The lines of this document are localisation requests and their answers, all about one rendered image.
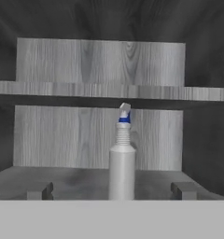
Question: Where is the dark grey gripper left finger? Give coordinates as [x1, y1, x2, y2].
[26, 181, 55, 201]

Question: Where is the grey wooden cabinet shelf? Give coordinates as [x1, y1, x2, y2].
[0, 79, 224, 103]

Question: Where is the grey wooden cabinet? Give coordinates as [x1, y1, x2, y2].
[0, 0, 224, 201]

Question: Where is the white spray bottle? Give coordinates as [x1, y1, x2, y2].
[108, 102, 137, 201]

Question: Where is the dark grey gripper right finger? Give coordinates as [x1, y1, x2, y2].
[170, 181, 199, 201]

